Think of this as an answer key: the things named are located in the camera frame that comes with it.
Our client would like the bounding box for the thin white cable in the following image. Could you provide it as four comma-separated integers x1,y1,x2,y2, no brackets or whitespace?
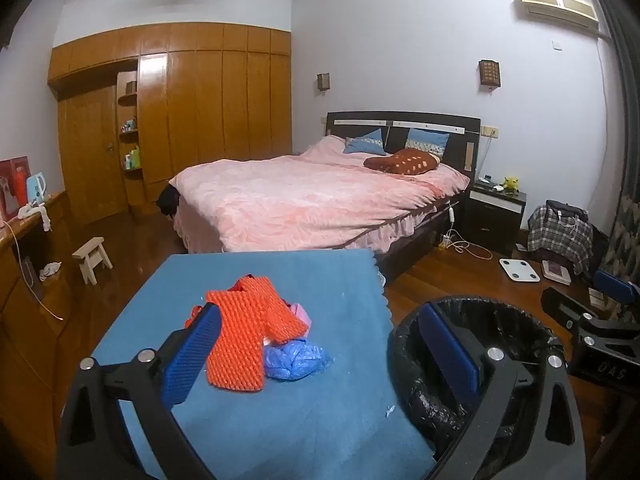
5,220,66,321

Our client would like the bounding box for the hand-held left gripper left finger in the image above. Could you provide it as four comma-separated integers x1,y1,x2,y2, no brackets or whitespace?
55,302,223,480

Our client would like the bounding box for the blue pillow with patterned band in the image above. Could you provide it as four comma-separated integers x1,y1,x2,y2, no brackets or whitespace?
405,128,451,158

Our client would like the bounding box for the long orange foam net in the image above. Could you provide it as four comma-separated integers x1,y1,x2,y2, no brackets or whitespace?
205,287,266,392

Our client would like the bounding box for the red gift box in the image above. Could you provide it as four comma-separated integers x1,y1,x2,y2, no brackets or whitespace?
0,156,31,221

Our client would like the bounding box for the brown dotted pillow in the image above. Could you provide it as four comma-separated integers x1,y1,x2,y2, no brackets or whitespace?
363,148,441,177

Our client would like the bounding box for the white bathroom scale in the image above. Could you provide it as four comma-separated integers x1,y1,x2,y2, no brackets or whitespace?
499,258,542,283

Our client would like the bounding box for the white scale with red top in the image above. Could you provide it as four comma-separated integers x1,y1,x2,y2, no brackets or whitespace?
541,260,571,283

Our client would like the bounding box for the wooden sideboard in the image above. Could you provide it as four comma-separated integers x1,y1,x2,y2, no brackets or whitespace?
0,190,71,411

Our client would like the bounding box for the black trash bin with liner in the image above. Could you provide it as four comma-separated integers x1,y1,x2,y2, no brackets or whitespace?
391,296,571,466

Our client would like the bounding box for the wooden stool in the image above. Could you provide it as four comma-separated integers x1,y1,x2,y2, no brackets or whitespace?
71,236,113,286

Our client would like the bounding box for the dark wooden bed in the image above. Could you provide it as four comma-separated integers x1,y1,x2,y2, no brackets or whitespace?
172,111,482,283

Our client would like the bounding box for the black cloth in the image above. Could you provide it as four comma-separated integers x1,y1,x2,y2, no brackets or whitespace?
157,185,181,221

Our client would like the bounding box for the blue table cloth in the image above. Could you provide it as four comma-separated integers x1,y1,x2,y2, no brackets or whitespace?
92,249,436,480

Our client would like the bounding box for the blue plastic shoe cover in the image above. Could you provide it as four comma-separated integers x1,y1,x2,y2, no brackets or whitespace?
264,338,333,380

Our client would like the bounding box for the plaid cloth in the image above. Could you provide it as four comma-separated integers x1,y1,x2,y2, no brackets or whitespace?
527,205,593,276

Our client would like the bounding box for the wooden wardrobe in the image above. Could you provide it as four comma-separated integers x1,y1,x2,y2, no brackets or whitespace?
47,22,292,226

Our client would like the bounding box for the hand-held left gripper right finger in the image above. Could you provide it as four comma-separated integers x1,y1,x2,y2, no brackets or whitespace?
417,302,587,480

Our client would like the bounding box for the large wall lamp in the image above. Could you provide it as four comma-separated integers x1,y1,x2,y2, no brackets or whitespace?
478,59,501,90

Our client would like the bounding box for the white braided cloth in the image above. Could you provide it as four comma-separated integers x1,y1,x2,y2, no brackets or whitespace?
17,202,53,232

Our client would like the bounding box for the pink blanket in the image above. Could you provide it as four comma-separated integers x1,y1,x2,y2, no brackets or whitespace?
168,135,471,255

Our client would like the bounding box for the air conditioner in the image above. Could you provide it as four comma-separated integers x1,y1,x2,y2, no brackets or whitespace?
517,0,601,35

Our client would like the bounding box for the dark nightstand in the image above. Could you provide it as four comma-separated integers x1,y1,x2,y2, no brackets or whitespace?
465,180,527,257

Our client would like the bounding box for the light blue kettle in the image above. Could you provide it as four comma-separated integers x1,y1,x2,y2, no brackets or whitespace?
25,172,48,207

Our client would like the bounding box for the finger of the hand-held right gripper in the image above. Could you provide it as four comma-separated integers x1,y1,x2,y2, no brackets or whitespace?
592,269,640,308
541,287,601,332

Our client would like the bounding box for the white power cable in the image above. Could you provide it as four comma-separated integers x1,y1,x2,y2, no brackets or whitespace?
445,230,493,261

